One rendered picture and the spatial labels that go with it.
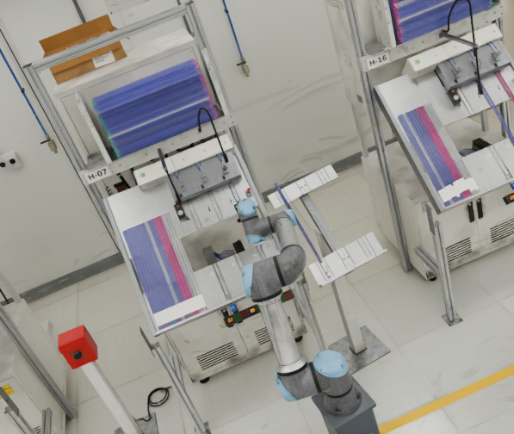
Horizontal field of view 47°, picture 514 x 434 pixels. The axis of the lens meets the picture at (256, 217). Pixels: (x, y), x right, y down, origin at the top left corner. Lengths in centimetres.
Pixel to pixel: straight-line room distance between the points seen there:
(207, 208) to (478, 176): 130
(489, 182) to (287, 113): 198
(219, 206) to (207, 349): 85
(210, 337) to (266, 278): 119
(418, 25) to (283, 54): 158
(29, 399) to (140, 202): 119
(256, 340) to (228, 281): 66
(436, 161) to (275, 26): 185
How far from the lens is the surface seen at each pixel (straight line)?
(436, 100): 309
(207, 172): 280
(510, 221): 361
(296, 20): 438
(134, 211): 287
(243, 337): 325
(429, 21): 305
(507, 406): 298
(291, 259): 207
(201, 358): 328
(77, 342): 288
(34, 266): 480
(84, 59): 299
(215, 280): 272
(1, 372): 328
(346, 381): 223
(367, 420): 239
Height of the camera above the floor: 236
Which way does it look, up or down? 31 degrees down
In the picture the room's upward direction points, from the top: 20 degrees counter-clockwise
